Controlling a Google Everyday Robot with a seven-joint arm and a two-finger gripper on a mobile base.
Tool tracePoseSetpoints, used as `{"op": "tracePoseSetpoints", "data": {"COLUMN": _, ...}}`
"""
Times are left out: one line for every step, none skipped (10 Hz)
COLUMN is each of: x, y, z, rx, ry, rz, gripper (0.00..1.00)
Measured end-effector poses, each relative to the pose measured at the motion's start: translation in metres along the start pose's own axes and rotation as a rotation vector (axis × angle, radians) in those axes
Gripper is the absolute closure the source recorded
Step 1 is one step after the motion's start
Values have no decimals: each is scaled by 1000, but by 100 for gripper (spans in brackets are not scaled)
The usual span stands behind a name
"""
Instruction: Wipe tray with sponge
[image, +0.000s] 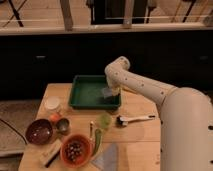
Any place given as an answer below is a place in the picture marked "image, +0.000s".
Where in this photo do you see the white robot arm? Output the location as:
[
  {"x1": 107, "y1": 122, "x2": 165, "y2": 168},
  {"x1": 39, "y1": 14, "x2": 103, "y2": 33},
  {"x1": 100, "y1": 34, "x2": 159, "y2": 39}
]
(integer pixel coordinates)
[{"x1": 104, "y1": 56, "x2": 213, "y2": 171}]

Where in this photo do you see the green plastic tray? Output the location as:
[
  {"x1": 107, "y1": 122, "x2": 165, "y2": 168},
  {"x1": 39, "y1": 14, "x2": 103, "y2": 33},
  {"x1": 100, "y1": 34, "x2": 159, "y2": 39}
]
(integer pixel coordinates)
[{"x1": 69, "y1": 75, "x2": 121, "y2": 110}]

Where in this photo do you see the green ladle spoon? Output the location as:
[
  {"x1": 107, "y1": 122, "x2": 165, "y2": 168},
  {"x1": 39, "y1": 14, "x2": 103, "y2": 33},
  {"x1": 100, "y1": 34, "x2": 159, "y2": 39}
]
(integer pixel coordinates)
[{"x1": 92, "y1": 113, "x2": 112, "y2": 155}]

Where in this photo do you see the small metal cup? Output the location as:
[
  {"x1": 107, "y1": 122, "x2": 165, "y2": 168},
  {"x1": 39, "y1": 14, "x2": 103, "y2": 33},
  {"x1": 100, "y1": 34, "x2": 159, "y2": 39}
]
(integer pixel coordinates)
[{"x1": 56, "y1": 118, "x2": 70, "y2": 134}]

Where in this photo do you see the orange small object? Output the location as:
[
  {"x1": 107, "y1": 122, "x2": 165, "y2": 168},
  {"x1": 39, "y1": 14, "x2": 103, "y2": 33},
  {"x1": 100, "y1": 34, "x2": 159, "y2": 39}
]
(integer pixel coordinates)
[{"x1": 49, "y1": 113, "x2": 61, "y2": 123}]

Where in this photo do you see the grey folded cloth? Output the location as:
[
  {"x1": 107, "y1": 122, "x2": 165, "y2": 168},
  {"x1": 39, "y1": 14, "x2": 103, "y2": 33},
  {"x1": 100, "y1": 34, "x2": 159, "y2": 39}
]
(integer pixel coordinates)
[{"x1": 91, "y1": 143, "x2": 118, "y2": 171}]

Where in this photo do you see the orange bowl with beads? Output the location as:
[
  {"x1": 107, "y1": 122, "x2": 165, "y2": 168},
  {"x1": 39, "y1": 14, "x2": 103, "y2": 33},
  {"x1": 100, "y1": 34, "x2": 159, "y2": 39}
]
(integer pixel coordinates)
[{"x1": 60, "y1": 134, "x2": 92, "y2": 168}]

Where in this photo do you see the dark brown bowl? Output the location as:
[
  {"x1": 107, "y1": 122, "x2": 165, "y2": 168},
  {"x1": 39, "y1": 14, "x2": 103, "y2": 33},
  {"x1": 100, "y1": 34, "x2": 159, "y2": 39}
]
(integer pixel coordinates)
[{"x1": 25, "y1": 119, "x2": 53, "y2": 145}]

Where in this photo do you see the wooden block eraser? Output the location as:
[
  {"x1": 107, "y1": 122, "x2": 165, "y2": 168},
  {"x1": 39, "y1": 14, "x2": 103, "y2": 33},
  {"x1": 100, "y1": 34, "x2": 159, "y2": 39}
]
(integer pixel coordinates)
[{"x1": 39, "y1": 139, "x2": 62, "y2": 167}]

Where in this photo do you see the white handled black brush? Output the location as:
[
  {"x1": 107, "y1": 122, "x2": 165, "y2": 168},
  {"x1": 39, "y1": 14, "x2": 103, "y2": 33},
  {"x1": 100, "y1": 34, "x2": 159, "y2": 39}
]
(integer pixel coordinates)
[{"x1": 116, "y1": 115, "x2": 155, "y2": 127}]

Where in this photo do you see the small wooden handled utensil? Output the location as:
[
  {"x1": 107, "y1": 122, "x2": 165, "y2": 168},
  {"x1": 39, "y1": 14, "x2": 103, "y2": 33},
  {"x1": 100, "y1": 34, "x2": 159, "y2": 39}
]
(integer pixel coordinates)
[{"x1": 89, "y1": 121, "x2": 94, "y2": 141}]

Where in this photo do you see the black floor cable left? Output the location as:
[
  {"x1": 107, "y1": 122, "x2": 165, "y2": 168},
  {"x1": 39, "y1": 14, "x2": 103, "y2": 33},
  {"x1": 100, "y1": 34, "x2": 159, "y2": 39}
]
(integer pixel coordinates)
[{"x1": 0, "y1": 118, "x2": 28, "y2": 145}]

